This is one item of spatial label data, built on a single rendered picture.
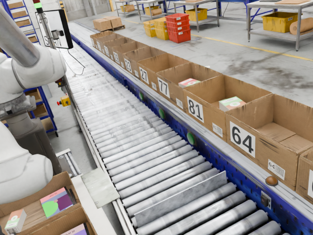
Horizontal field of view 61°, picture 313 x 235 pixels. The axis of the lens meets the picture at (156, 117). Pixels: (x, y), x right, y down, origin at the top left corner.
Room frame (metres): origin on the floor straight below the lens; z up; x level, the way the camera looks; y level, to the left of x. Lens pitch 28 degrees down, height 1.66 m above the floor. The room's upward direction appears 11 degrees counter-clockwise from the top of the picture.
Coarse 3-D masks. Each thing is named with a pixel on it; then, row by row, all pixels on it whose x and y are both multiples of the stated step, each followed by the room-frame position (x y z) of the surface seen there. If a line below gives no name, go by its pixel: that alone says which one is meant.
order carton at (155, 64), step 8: (160, 56) 2.24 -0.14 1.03; (168, 56) 2.25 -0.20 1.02; (176, 56) 2.11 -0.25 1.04; (144, 64) 2.19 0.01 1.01; (152, 64) 2.21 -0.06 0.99; (160, 64) 2.23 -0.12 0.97; (168, 64) 2.25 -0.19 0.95; (176, 64) 2.13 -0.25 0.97; (152, 72) 1.85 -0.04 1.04; (152, 80) 1.88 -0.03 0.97; (152, 88) 1.92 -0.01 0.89
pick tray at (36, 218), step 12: (60, 180) 1.12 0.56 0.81; (36, 192) 1.07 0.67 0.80; (48, 192) 1.09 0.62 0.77; (12, 204) 1.02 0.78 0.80; (24, 204) 1.04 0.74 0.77; (36, 204) 1.03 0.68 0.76; (0, 216) 0.99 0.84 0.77; (36, 216) 0.95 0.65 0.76; (60, 216) 0.85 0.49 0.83; (24, 228) 0.89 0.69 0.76; (36, 228) 0.80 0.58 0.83
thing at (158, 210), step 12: (204, 180) 0.91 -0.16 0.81; (216, 180) 0.92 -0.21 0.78; (180, 192) 0.87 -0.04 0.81; (192, 192) 0.88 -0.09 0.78; (204, 192) 0.90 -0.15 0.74; (156, 204) 0.82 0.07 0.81; (168, 204) 0.84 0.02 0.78; (180, 204) 0.86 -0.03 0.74; (144, 216) 0.80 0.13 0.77; (156, 216) 0.82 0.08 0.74
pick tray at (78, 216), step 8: (80, 208) 0.86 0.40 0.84; (64, 216) 0.83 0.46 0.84; (72, 216) 0.84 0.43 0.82; (80, 216) 0.85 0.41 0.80; (48, 224) 0.80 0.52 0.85; (56, 224) 0.81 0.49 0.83; (64, 224) 0.82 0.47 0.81; (72, 224) 0.83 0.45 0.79; (80, 224) 0.84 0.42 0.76; (88, 224) 0.84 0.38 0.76; (32, 232) 0.77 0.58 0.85; (40, 232) 0.78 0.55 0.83; (48, 232) 0.79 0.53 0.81; (56, 232) 0.80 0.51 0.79; (64, 232) 0.81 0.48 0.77
